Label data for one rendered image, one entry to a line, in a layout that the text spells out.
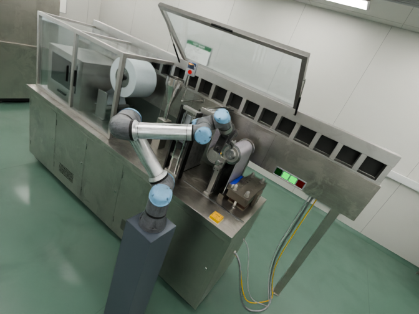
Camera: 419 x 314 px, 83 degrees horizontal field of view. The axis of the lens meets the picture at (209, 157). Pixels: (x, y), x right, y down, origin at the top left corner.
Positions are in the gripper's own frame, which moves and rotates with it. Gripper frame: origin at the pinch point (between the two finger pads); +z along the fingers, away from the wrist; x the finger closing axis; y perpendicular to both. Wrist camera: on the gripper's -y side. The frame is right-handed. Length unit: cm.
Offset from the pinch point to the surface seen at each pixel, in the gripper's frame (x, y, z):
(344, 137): -54, 53, 21
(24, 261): 89, -149, 33
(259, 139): -3.0, 30.8, 38.6
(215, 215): -13.2, -37.4, 21.4
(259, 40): 11, 54, -32
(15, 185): 179, -129, 56
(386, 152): -79, 55, 19
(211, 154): 16.6, -3.0, 24.7
